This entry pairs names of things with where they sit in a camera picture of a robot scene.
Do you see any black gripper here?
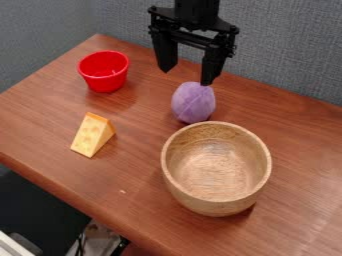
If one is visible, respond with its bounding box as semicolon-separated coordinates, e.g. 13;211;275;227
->
148;0;239;86

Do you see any yellow cheese wedge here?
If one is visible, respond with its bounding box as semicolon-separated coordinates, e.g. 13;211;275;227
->
70;112;116;158

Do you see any brown wooden bowl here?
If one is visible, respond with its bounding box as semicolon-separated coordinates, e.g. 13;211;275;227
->
160;121;272;217

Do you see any purple ball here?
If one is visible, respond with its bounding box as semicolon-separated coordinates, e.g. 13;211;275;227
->
171;82;216;124

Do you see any red plastic cup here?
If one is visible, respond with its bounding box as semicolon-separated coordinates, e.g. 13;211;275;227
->
77;50;129;93

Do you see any grey metal table frame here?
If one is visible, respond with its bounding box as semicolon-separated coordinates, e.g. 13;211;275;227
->
65;220;129;256

